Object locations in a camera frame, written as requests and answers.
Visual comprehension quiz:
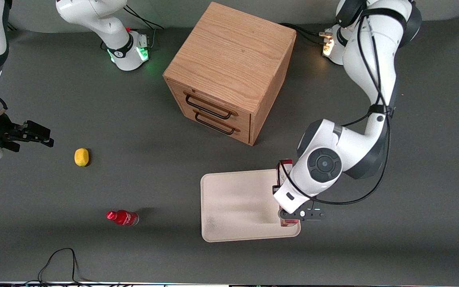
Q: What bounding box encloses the red cookie box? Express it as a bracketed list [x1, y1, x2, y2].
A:
[277, 159, 300, 228]

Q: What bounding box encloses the white rectangular tray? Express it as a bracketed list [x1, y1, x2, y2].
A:
[200, 168, 301, 243]

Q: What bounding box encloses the yellow lemon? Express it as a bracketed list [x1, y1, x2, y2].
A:
[74, 148, 90, 167]

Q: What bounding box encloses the red drink bottle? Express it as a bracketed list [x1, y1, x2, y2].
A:
[106, 210, 139, 226]

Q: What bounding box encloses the wooden drawer front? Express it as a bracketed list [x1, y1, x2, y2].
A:
[177, 104, 251, 145]
[172, 82, 251, 129]

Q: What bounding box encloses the wooden drawer cabinet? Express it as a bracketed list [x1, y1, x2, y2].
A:
[163, 2, 297, 146]

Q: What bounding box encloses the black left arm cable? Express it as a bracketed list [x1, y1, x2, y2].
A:
[277, 7, 392, 206]

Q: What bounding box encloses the black metal drawer handle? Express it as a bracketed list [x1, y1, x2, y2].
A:
[183, 92, 239, 120]
[193, 110, 241, 135]

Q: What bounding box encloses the black looped table cable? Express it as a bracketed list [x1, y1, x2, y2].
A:
[37, 248, 91, 286]

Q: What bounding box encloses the black right base cable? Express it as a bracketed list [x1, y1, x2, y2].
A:
[124, 5, 165, 31]

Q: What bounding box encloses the black base cable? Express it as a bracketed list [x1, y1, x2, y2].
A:
[279, 23, 334, 45]
[124, 5, 165, 31]

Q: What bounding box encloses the black left base cable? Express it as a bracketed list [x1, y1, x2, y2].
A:
[279, 23, 334, 45]

